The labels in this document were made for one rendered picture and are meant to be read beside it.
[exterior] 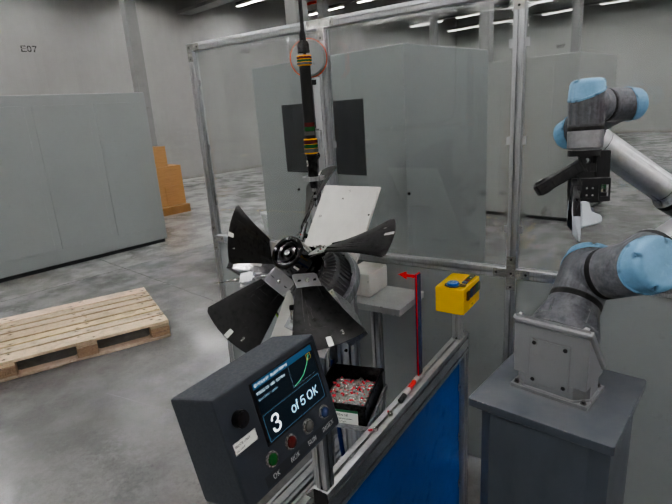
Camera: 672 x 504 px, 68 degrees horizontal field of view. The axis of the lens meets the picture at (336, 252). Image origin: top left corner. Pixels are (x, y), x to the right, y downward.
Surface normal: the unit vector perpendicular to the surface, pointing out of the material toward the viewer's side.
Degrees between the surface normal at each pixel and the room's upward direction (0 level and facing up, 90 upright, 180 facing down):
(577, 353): 90
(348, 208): 50
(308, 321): 36
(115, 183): 90
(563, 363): 90
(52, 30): 90
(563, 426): 0
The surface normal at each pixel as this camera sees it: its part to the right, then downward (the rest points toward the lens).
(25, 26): 0.73, 0.14
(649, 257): 0.19, -0.14
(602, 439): -0.07, -0.96
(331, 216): -0.47, -0.41
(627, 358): -0.55, 0.26
